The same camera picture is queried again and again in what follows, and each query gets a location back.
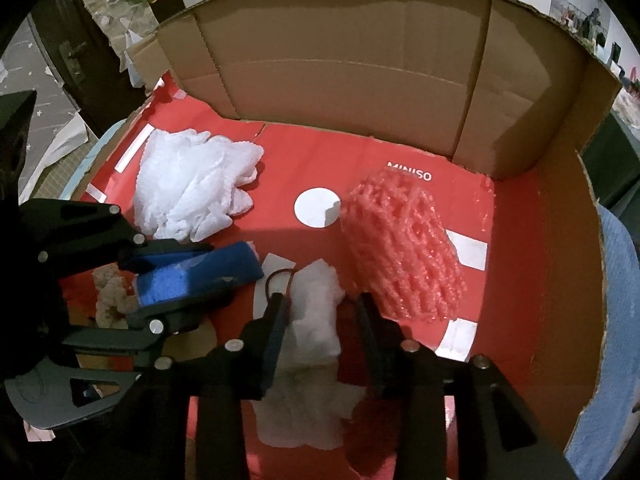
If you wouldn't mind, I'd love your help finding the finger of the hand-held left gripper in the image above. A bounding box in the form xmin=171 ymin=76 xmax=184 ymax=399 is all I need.
xmin=20 ymin=199 xmax=213 ymax=281
xmin=5 ymin=285 xmax=236 ymax=431

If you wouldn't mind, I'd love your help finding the dark brown door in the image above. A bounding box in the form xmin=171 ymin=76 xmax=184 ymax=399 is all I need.
xmin=30 ymin=0 xmax=186 ymax=126

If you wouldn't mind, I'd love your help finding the desk with dark green cloth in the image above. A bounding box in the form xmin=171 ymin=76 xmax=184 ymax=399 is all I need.
xmin=597 ymin=110 xmax=640 ymax=211

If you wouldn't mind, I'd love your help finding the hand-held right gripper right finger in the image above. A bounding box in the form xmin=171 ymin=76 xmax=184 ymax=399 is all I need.
xmin=352 ymin=291 xmax=576 ymax=480

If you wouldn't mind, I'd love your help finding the white scrunchie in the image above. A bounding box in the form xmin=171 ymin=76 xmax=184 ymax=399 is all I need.
xmin=92 ymin=266 xmax=141 ymax=328

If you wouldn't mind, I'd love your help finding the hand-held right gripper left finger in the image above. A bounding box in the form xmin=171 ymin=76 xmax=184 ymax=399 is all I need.
xmin=115 ymin=292 xmax=293 ymax=480

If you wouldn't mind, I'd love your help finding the white foam net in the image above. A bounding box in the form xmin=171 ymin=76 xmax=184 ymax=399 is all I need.
xmin=134 ymin=129 xmax=265 ymax=242

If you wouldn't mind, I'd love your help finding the cardboard box with red lining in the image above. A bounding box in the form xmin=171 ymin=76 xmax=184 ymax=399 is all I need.
xmin=59 ymin=0 xmax=623 ymax=480

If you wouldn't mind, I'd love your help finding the white gauze sheet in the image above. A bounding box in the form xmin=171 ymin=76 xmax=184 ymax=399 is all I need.
xmin=250 ymin=252 xmax=363 ymax=451

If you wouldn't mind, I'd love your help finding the metal door handle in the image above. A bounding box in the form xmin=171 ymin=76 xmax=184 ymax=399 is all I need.
xmin=59 ymin=40 xmax=86 ymax=81

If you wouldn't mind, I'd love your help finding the clutter of cosmetics bottles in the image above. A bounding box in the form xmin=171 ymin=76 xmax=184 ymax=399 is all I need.
xmin=550 ymin=0 xmax=640 ymax=126

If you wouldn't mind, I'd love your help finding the red elastic cord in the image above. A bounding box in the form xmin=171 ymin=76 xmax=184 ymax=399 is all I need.
xmin=262 ymin=267 xmax=296 ymax=301

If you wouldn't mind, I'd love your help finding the white tissue wad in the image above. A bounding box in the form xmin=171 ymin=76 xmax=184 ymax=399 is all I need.
xmin=287 ymin=259 xmax=348 ymax=371

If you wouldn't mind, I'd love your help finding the red foam net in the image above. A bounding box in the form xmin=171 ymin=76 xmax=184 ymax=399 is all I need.
xmin=339 ymin=167 xmax=468 ymax=322

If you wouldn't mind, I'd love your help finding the hanging fabric organizer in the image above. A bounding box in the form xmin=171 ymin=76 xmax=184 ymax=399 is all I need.
xmin=65 ymin=0 xmax=166 ymax=56

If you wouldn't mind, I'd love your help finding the blue packet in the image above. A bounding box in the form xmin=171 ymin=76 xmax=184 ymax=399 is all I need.
xmin=131 ymin=241 xmax=265 ymax=308

